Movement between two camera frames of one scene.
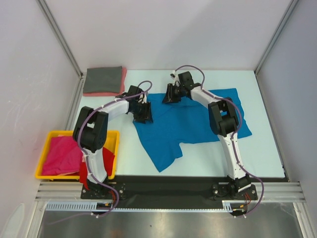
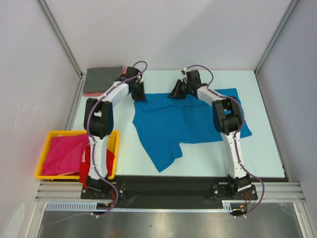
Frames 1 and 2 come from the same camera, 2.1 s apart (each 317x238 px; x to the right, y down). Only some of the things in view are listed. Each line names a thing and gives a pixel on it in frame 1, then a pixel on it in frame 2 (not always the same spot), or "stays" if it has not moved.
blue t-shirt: x=187 y=120 stays
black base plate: x=159 y=192 stays
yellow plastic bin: x=111 y=142 stays
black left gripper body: x=141 y=111 → x=138 y=94
